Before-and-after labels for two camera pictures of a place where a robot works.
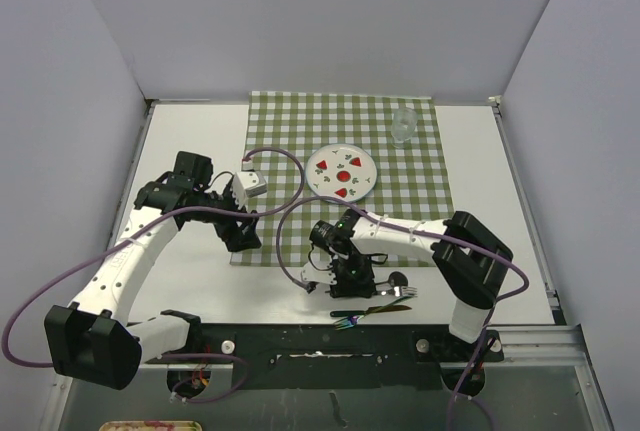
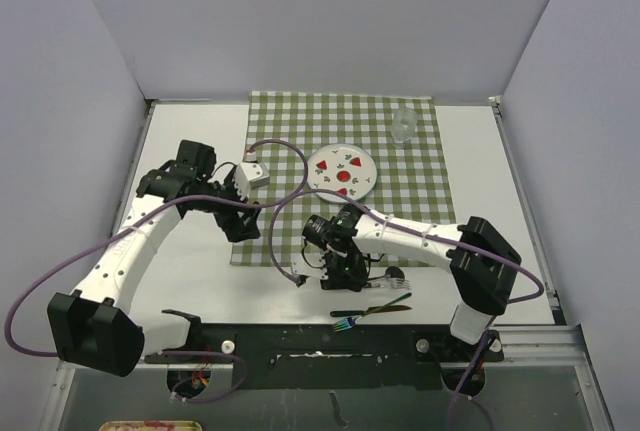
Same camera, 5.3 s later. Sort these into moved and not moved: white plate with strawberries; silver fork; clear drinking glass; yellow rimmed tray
Moved: silver fork
Not moved: clear drinking glass; white plate with strawberries; yellow rimmed tray
